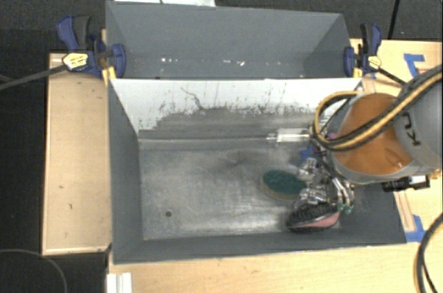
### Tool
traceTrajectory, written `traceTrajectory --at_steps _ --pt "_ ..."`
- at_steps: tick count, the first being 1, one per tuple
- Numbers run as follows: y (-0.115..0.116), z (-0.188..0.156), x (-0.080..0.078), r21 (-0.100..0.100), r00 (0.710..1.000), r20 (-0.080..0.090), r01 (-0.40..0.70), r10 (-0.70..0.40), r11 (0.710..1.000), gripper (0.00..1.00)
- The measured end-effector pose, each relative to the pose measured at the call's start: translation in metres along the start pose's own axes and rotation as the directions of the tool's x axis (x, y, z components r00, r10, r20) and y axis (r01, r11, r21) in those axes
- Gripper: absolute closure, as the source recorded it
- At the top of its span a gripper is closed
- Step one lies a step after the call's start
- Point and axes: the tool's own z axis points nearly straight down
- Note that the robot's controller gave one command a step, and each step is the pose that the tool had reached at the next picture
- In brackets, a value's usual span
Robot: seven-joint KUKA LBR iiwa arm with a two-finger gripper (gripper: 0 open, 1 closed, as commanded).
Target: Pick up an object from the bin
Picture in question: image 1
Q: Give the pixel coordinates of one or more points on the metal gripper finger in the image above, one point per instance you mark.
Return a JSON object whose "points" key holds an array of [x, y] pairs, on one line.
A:
{"points": [[309, 197], [306, 169]]}

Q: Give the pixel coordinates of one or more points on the small blue object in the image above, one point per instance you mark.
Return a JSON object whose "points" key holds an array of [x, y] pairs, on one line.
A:
{"points": [[306, 154]]}

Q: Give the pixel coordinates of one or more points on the black and pink brush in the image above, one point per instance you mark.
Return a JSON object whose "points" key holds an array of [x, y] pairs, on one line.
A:
{"points": [[311, 219]]}

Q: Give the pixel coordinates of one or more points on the round green scouring sponge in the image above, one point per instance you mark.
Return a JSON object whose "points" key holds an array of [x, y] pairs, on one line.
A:
{"points": [[282, 183]]}

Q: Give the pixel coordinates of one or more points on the small purple object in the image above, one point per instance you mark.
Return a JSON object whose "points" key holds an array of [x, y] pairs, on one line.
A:
{"points": [[332, 136]]}

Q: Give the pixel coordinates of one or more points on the grey metal bin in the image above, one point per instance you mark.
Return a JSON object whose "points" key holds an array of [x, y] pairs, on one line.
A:
{"points": [[207, 180]]}

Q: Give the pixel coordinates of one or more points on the pale wood board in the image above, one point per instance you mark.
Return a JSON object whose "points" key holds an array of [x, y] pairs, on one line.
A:
{"points": [[78, 163]]}

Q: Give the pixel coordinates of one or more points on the black cylinder on white bracket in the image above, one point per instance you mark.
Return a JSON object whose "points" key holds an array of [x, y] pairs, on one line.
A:
{"points": [[405, 183]]}

